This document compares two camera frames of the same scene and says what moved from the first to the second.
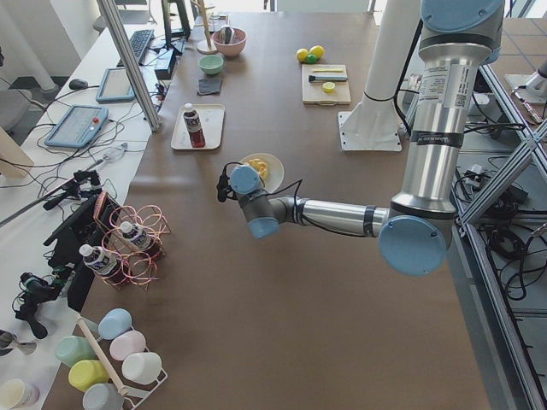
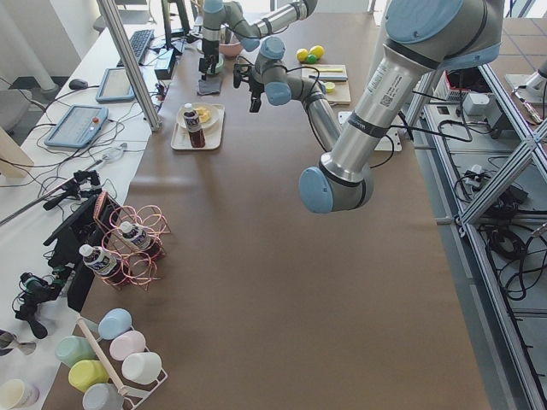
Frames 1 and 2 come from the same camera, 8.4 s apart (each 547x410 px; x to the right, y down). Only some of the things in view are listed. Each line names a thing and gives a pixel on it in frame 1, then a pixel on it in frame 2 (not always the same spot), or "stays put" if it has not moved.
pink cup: x=126 y=344 stays put
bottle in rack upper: x=138 y=236 stays put
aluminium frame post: x=130 y=61 stays put
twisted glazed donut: x=260 y=166 -> x=204 y=114
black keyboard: x=139 y=41 stays put
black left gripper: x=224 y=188 -> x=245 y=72
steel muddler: x=312 y=78 stays put
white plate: x=275 y=170 -> x=208 y=115
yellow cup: x=84 y=372 stays put
